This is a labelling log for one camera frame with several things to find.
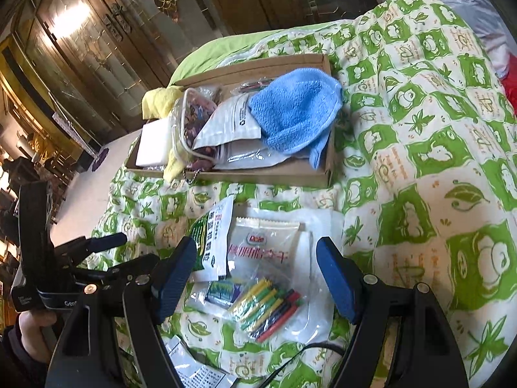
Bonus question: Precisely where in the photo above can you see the yellow fluffy cloth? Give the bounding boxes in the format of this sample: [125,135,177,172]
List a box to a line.
[142,86,190,182]

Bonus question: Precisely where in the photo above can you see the blue terry cloth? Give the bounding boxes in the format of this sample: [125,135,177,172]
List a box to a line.
[247,68,344,170]

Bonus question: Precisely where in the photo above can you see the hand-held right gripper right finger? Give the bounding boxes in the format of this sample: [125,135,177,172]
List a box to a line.
[316,236,469,388]

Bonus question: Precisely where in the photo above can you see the white plastic bag red print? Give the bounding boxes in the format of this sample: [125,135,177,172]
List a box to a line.
[193,95,262,150]

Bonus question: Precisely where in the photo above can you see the black cable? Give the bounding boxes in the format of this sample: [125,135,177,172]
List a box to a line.
[258,343,348,388]

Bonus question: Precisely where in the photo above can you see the green patterned quilt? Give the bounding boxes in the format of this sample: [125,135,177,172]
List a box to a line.
[91,0,517,388]

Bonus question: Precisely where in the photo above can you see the green white medicine packet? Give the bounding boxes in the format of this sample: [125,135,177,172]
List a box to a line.
[190,196,235,283]

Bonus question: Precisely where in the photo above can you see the lime green bedsheet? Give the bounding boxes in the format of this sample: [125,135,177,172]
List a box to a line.
[169,19,364,87]

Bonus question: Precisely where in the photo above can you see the white printed paper sheet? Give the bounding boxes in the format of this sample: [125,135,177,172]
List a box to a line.
[164,333,239,388]

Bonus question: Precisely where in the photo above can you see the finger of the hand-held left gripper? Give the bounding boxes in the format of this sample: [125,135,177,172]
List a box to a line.
[54,232,128,257]
[70,253,161,288]

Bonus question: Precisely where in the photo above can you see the shallow cardboard box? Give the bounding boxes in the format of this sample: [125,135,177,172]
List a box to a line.
[124,53,334,190]

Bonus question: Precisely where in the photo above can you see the clear zip bag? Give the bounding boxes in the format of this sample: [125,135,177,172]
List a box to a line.
[218,141,311,170]

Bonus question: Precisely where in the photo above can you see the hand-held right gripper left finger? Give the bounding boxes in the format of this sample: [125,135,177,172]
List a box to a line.
[44,236,198,388]

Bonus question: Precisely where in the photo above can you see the translucent plastic bag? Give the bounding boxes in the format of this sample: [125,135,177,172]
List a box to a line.
[351,0,512,55]

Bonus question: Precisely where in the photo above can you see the white snack packet red print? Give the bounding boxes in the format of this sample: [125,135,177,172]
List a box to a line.
[226,217,301,279]

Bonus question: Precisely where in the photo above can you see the red cloth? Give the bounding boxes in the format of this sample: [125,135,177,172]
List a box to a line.
[501,73,517,116]

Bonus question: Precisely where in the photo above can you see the clear bag of crayons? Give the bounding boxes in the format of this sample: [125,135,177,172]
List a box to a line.
[194,226,336,346]

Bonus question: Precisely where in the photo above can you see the small purple green packet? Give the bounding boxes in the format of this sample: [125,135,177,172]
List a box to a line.
[204,279,243,308]

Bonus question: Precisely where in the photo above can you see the wooden cabinet with glass doors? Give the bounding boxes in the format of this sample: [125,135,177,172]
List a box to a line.
[12,0,251,146]

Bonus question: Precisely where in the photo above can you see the white pad packet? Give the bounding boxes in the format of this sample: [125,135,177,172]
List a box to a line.
[135,119,176,167]

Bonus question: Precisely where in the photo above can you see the person's left forearm dark sleeve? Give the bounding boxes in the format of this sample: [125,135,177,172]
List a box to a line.
[0,323,53,388]

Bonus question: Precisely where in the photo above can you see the person's left hand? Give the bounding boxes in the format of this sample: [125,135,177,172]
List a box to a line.
[16,309,58,354]

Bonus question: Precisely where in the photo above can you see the clear pouch of hair ties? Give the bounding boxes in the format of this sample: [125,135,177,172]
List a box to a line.
[172,88,227,174]

